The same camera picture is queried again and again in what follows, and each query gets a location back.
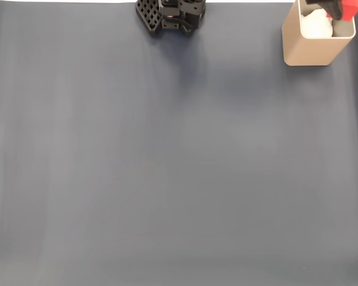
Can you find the red cube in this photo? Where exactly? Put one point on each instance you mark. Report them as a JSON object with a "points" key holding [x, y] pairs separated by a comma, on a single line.
{"points": [[350, 9]]}

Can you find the beige rounded box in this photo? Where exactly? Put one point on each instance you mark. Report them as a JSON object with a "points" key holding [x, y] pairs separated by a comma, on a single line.
{"points": [[310, 50]]}

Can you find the white crumpled tissue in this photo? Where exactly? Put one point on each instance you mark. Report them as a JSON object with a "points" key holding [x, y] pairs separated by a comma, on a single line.
{"points": [[314, 25]]}

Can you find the blue-grey table mat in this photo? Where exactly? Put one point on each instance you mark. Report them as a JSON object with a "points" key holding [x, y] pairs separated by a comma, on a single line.
{"points": [[107, 149]]}

